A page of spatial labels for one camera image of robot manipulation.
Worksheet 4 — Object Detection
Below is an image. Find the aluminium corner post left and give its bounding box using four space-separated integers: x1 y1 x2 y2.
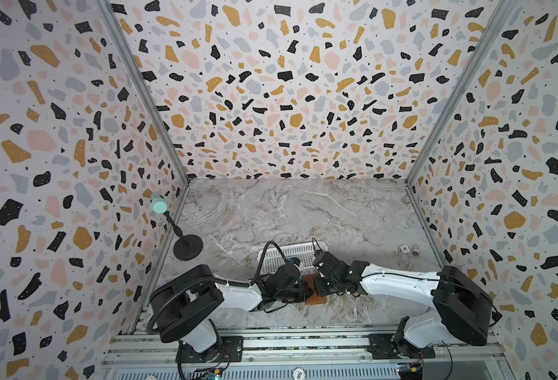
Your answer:
95 1 190 186

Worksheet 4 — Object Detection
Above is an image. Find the brown leather card holder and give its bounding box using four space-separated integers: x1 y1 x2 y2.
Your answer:
303 274 327 306

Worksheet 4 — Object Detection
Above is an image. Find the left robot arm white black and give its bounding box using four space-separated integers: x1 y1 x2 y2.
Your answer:
146 261 313 361

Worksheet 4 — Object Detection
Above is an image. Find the black stand with green ball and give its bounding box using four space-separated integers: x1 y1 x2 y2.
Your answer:
151 198 204 261

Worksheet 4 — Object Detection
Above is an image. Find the white plastic slotted basket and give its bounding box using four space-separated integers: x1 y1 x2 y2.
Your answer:
258 241 328 275

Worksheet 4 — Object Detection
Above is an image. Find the aluminium corner post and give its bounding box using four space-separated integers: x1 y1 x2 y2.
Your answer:
95 1 190 186
406 0 519 188

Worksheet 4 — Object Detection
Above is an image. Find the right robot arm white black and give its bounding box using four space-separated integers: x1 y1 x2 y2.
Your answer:
313 250 494 352

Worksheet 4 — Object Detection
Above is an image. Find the black corrugated cable hose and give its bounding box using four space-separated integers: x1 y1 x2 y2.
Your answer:
144 241 292 336

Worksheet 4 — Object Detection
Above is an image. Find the aluminium corner post right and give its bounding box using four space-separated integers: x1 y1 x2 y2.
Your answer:
406 0 519 188

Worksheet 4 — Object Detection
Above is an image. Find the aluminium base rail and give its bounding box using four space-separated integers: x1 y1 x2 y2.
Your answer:
97 324 517 380

